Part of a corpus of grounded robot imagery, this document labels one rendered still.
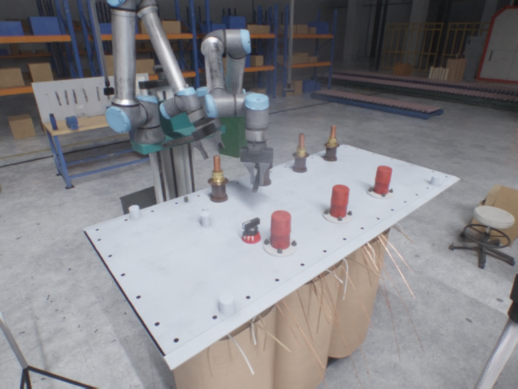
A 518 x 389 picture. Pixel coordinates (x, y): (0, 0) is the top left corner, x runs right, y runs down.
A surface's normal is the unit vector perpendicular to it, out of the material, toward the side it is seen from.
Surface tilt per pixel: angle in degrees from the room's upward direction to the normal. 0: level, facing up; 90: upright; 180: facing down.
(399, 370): 0
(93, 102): 90
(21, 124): 90
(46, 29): 90
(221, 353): 90
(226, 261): 0
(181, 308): 0
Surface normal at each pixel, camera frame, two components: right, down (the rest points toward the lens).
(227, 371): 0.35, 0.42
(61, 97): 0.65, 0.34
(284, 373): -0.23, 0.43
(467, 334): 0.00, -0.90
